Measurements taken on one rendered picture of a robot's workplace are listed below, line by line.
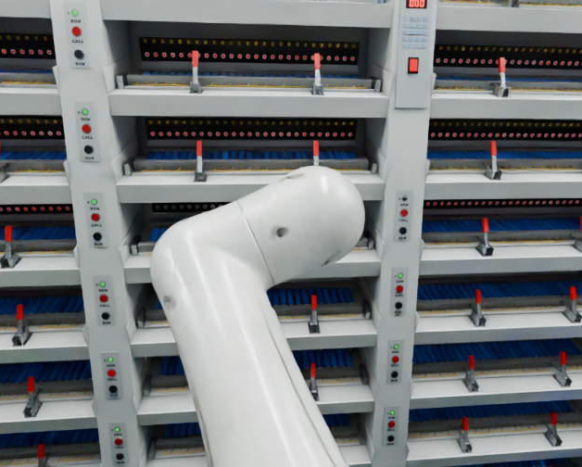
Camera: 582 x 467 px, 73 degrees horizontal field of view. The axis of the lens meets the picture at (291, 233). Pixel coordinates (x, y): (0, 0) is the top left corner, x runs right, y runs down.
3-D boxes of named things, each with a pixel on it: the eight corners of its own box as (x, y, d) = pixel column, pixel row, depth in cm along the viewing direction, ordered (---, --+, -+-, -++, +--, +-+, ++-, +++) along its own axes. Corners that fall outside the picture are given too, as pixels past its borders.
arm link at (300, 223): (397, 242, 39) (352, 139, 39) (282, 296, 37) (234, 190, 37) (355, 240, 53) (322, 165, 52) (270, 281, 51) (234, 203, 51)
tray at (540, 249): (638, 269, 104) (664, 222, 97) (415, 275, 99) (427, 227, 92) (583, 230, 122) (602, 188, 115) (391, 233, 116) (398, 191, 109)
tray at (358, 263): (379, 276, 98) (385, 244, 93) (126, 283, 92) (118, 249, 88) (360, 234, 115) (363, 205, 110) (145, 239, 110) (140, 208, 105)
